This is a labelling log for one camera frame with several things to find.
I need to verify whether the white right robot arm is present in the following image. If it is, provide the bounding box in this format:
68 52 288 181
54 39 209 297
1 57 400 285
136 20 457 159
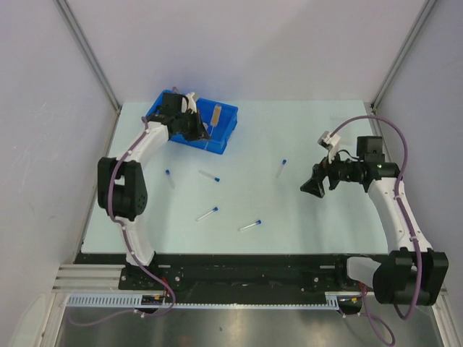
300 132 449 306

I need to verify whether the blue-capped test tube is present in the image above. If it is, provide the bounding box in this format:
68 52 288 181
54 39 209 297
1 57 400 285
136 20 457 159
276 159 287 179
165 169 176 189
196 206 218 222
198 170 220 182
238 220 262 232

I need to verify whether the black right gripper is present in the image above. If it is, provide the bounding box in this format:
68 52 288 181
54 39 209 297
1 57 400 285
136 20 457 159
300 146 363 198

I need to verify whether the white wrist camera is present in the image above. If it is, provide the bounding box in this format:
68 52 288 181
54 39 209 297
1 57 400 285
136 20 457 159
318 131 341 163
182 92 199 113

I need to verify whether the aluminium frame rail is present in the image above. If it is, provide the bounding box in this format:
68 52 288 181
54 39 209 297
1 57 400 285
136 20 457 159
377 1 462 346
52 0 122 116

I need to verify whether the bristle test tube brush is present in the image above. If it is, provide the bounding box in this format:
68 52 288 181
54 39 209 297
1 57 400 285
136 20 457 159
205 104 222 150

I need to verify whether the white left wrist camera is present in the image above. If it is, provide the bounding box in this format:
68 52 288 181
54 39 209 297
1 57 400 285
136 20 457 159
182 92 199 113

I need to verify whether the slotted cable duct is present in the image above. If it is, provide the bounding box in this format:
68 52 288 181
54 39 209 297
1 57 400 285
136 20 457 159
67 293 339 310

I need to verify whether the blue plastic bin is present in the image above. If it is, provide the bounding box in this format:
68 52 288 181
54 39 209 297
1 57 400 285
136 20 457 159
145 90 238 155

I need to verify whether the aluminium frame rail left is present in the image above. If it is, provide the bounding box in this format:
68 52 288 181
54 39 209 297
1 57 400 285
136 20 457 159
52 0 122 116

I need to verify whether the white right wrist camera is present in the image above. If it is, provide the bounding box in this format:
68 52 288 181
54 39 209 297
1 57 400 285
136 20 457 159
318 131 341 163

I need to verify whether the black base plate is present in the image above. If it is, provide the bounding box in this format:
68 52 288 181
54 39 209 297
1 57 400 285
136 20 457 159
72 252 362 304

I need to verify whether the aluminium frame rail right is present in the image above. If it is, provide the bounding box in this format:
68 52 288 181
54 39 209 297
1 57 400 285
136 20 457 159
377 1 462 346

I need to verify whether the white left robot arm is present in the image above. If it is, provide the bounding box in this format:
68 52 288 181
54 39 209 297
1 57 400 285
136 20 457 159
97 92 211 289

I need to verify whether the clear plastic test tube rack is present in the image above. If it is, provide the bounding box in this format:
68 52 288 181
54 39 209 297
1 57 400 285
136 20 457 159
329 113 349 124

